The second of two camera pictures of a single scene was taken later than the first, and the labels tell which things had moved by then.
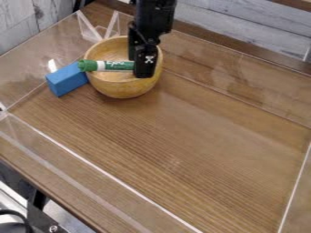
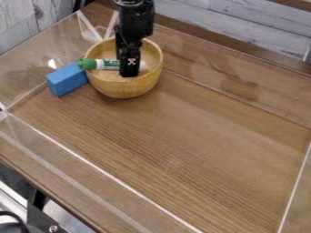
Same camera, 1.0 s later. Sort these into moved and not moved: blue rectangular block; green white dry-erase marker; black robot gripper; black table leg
Moved: black robot gripper
Not moved: black table leg; blue rectangular block; green white dry-erase marker
